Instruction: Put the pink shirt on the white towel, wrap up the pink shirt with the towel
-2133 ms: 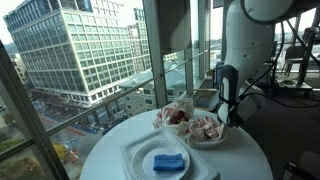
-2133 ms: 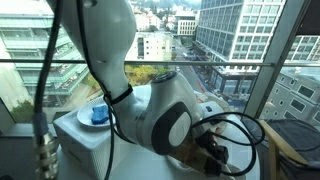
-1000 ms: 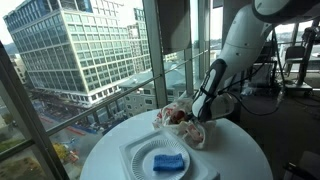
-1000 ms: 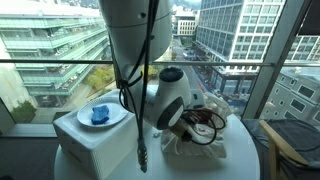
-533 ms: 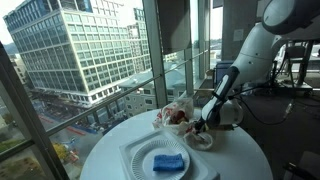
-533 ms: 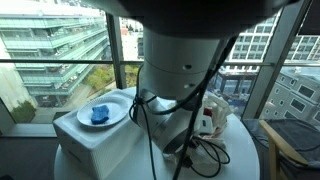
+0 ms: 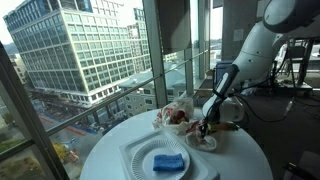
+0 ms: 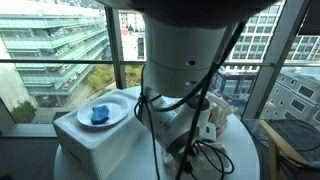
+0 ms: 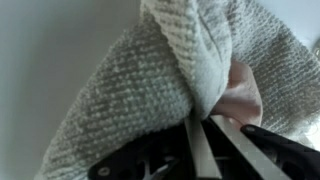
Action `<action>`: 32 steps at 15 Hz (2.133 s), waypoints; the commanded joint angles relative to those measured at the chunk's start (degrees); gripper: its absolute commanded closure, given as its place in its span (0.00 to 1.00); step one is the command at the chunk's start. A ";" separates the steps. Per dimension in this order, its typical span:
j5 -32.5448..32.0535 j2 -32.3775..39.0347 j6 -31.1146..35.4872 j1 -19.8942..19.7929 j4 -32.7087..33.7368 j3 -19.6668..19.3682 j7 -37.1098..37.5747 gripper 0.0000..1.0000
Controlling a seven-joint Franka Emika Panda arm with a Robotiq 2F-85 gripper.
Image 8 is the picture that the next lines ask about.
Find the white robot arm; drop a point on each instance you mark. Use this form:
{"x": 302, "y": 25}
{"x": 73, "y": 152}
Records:
{"x": 180, "y": 50}

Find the white paper plate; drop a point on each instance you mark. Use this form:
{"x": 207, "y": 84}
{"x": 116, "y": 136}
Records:
{"x": 116, "y": 111}

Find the gray window mullion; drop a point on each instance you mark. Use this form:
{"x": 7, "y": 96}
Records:
{"x": 271, "y": 66}
{"x": 116, "y": 50}

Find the blue sponge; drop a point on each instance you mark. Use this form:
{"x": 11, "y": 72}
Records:
{"x": 100, "y": 115}

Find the white styrofoam box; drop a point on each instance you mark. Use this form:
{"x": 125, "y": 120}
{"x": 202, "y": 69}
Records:
{"x": 100, "y": 146}

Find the gray window railing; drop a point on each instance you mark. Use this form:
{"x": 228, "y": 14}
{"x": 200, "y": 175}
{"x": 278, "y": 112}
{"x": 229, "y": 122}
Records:
{"x": 50, "y": 61}

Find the wooden armchair gray cushion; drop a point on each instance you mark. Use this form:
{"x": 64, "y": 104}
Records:
{"x": 276, "y": 143}

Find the dark roller window blind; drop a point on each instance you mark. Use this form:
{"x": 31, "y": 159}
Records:
{"x": 311, "y": 16}

